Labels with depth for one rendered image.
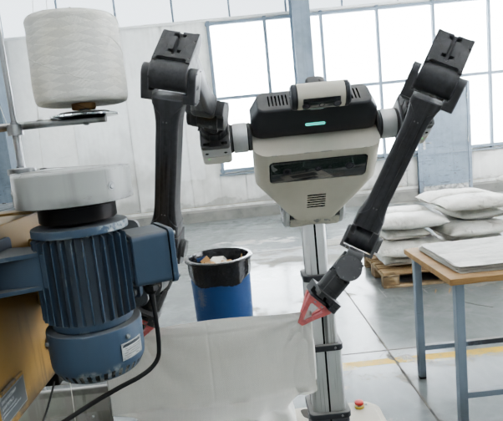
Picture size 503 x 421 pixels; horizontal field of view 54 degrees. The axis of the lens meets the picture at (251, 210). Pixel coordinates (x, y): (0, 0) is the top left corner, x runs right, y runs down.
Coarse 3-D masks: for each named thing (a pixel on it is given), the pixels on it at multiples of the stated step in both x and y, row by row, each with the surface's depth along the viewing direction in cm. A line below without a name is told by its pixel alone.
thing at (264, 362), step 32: (224, 320) 118; (256, 320) 115; (288, 320) 117; (192, 352) 115; (224, 352) 115; (256, 352) 116; (288, 352) 118; (160, 384) 117; (192, 384) 116; (224, 384) 116; (256, 384) 117; (288, 384) 119; (128, 416) 117; (160, 416) 116; (192, 416) 114; (224, 416) 113; (256, 416) 112; (288, 416) 114
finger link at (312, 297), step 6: (312, 288) 116; (312, 294) 114; (306, 300) 115; (312, 300) 114; (318, 300) 114; (306, 306) 115; (318, 306) 115; (324, 306) 114; (318, 312) 116; (324, 312) 115; (330, 312) 114; (300, 318) 116; (312, 318) 116; (300, 324) 117
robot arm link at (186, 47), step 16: (176, 32) 97; (160, 48) 94; (176, 48) 96; (192, 48) 94; (160, 64) 92; (176, 64) 92; (192, 64) 95; (160, 80) 93; (176, 80) 92; (208, 96) 120; (192, 112) 126; (208, 112) 124; (224, 112) 129; (224, 128) 133
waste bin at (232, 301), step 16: (192, 256) 357; (208, 256) 369; (240, 256) 364; (192, 272) 336; (208, 272) 327; (224, 272) 327; (240, 272) 332; (192, 288) 345; (208, 288) 331; (224, 288) 330; (240, 288) 335; (208, 304) 334; (224, 304) 332; (240, 304) 336
